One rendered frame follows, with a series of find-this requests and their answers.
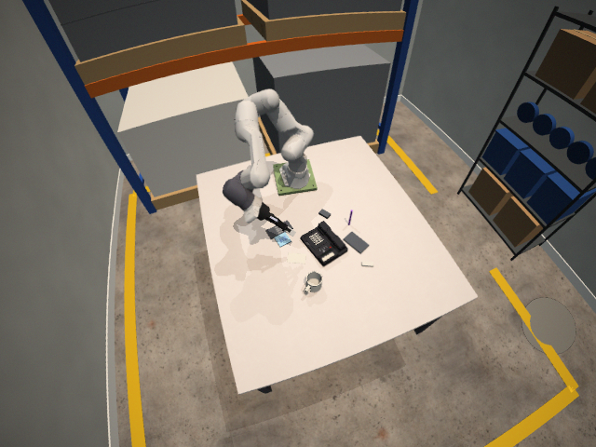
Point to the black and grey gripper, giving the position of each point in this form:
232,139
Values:
265,212

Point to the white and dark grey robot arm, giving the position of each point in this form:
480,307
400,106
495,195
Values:
239,189

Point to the black desk phone body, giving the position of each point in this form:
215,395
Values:
321,246

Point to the light blue sticky note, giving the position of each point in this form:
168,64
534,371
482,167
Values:
282,239

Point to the grey mug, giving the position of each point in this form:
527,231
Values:
314,278

